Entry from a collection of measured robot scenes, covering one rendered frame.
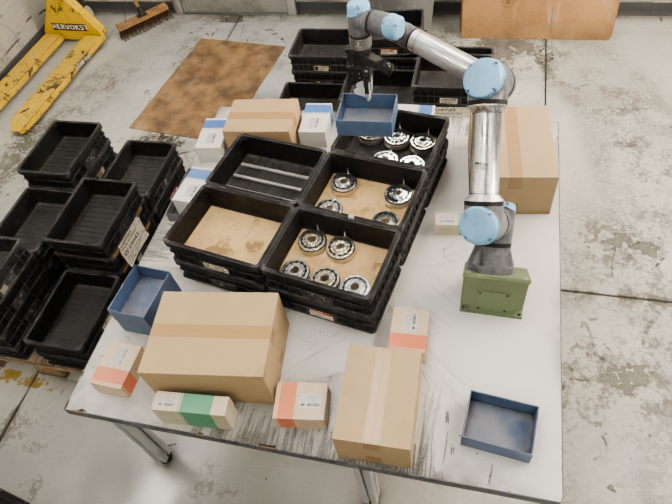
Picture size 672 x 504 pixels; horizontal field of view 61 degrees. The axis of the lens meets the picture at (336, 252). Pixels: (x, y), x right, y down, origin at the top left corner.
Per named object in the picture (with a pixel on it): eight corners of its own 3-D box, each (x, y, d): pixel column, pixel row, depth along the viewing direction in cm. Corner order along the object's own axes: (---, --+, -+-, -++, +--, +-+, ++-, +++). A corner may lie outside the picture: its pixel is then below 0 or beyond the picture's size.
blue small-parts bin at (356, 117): (398, 109, 210) (397, 94, 205) (392, 137, 202) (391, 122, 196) (345, 107, 215) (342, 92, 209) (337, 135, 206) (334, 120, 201)
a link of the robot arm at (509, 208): (516, 241, 189) (521, 200, 186) (505, 245, 177) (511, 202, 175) (480, 236, 195) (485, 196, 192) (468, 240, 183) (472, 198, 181)
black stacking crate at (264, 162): (331, 172, 232) (328, 151, 223) (301, 225, 216) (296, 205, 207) (247, 154, 245) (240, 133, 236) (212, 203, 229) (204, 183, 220)
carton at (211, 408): (234, 404, 181) (229, 396, 176) (229, 423, 177) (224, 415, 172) (163, 398, 185) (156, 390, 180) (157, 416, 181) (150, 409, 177)
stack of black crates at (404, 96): (418, 117, 347) (418, 69, 320) (411, 152, 329) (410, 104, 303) (354, 114, 356) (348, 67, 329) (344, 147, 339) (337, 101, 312)
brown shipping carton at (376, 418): (354, 366, 190) (349, 343, 178) (421, 374, 186) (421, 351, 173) (338, 457, 173) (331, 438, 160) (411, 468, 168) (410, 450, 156)
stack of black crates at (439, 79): (487, 121, 338) (494, 53, 302) (483, 156, 320) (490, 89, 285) (419, 117, 347) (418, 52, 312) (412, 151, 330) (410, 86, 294)
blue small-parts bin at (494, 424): (535, 415, 173) (539, 406, 168) (529, 463, 165) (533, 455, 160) (469, 398, 179) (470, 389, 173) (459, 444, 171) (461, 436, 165)
